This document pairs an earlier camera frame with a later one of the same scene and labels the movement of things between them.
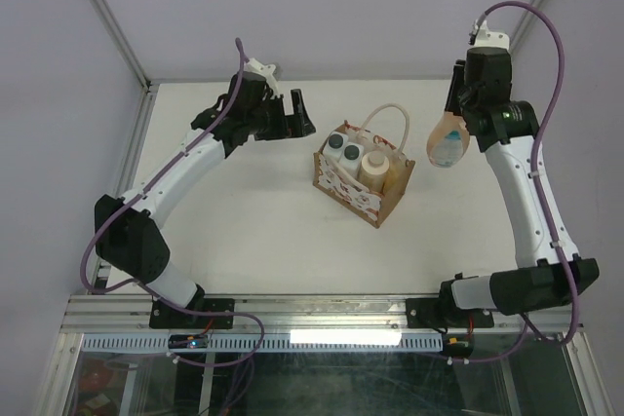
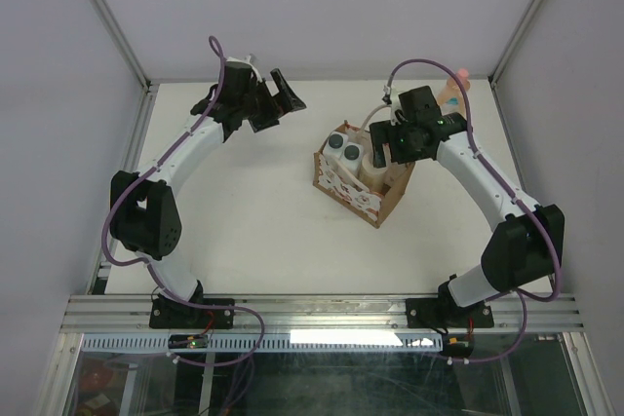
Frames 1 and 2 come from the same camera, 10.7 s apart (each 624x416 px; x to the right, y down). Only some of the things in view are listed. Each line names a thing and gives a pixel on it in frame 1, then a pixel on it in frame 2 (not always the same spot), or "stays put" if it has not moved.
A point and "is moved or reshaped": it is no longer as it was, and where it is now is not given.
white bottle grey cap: (351, 157) stays put
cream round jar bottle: (373, 170) stays put
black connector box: (459, 346) stays put
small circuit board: (191, 341) stays put
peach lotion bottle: (448, 140) is moved or reshaped
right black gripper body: (466, 102) -> (399, 136)
